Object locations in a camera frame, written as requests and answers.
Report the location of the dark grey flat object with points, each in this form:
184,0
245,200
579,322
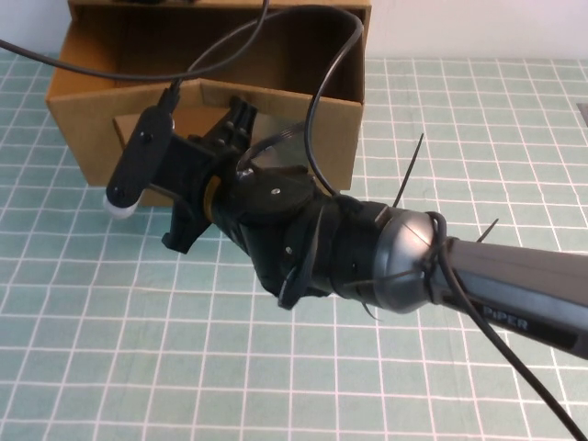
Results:
583,114

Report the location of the black zip tie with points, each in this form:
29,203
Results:
487,231
367,310
408,172

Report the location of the green white checked tablecloth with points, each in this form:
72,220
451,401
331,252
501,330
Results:
138,344

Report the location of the brown cardboard box sleeve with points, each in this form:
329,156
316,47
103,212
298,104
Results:
317,2

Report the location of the right grey black robot arm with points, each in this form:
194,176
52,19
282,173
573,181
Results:
505,275

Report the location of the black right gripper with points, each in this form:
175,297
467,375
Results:
197,156

